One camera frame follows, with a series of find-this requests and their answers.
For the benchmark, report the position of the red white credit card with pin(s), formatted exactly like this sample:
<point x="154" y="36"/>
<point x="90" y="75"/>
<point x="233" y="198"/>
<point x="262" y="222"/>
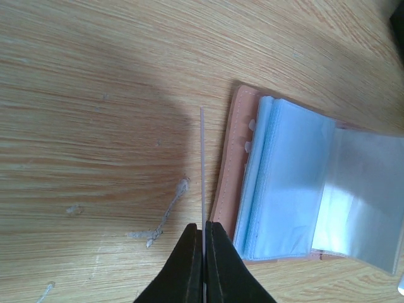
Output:
<point x="203" y="199"/>

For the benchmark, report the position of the black card bin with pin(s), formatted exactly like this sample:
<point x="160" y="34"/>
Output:
<point x="396" y="26"/>

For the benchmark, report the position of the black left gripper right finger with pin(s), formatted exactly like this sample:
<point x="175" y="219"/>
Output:
<point x="227" y="278"/>

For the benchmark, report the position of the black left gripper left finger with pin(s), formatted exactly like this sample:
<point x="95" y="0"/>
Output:
<point x="180" y="279"/>

